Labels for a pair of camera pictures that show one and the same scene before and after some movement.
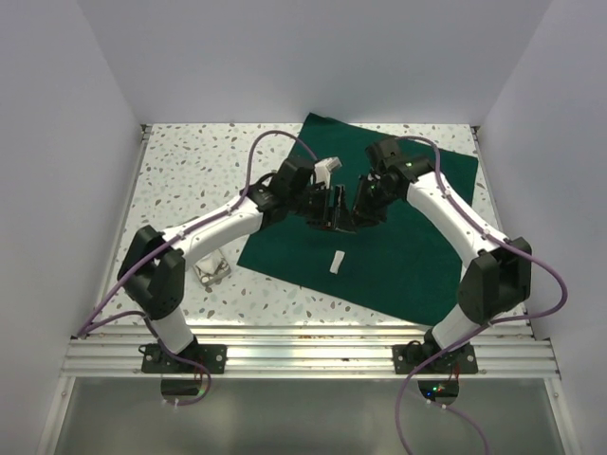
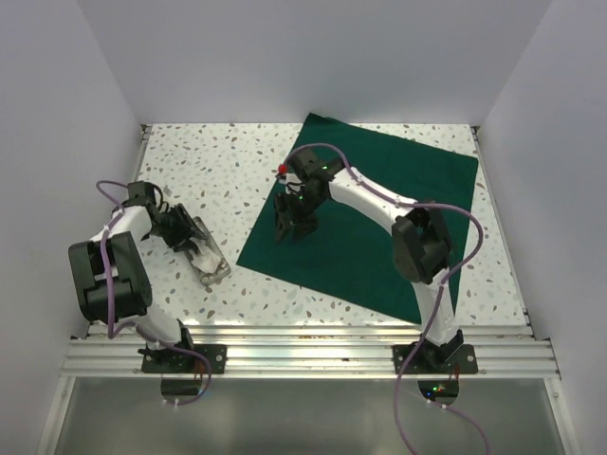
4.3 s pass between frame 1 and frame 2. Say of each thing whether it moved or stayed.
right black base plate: stayed
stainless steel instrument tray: stayed
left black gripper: moved
